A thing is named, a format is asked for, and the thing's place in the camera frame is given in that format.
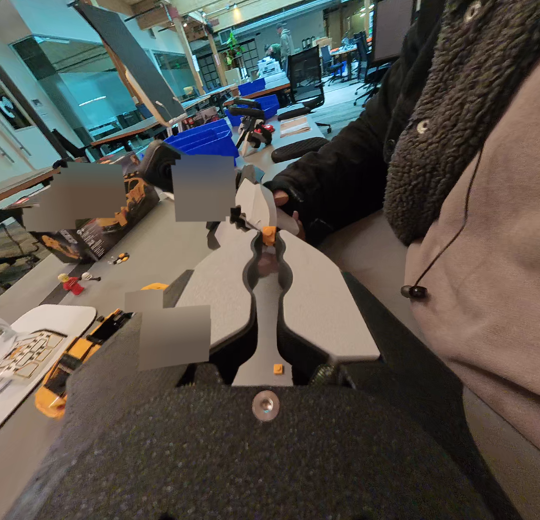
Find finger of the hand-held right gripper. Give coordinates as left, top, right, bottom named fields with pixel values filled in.
left=207, top=221, right=256, bottom=251
left=233, top=177, right=278, bottom=234

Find red lego minifigure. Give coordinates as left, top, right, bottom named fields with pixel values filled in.
left=58, top=273, right=85, bottom=296

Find black office chair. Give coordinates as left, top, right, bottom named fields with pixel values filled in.
left=287, top=45, right=325, bottom=112

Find blue plastic bin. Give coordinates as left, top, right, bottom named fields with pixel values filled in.
left=186, top=118, right=233, bottom=134
left=226, top=94, right=280, bottom=126
left=164, top=128, right=238, bottom=158

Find lego set box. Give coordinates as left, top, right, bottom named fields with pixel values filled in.
left=25, top=151, right=162, bottom=264

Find person's beige hoodie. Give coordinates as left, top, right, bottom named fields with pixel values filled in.
left=403, top=68, right=540, bottom=449

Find person's right hand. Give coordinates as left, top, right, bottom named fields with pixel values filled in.
left=272, top=190, right=302, bottom=239

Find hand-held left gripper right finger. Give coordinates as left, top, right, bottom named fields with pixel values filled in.
left=276, top=230, right=382, bottom=387

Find black tape strip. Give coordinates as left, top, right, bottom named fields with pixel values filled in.
left=40, top=262, right=83, bottom=306

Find black wrist rest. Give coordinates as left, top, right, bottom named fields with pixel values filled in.
left=271, top=137, right=330, bottom=163
left=276, top=106, right=312, bottom=122

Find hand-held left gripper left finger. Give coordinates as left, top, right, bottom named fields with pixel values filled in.
left=176, top=232, right=260, bottom=386

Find person's right forearm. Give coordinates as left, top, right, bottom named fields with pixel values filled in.
left=264, top=106, right=393, bottom=246

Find spare hand-held gripper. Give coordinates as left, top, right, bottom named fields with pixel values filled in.
left=230, top=98, right=275, bottom=157

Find tan paper booklet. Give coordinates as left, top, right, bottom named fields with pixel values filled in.
left=280, top=119, right=312, bottom=138

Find lego sticker sheet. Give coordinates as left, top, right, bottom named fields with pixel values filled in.
left=0, top=328, right=68, bottom=380

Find black earphone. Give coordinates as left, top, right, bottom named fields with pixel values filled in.
left=400, top=146, right=486, bottom=303

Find person's dark fleece jacket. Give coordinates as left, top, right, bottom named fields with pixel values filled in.
left=384, top=0, right=540, bottom=246

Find orange lego car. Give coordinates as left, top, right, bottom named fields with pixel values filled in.
left=35, top=282, right=170, bottom=420

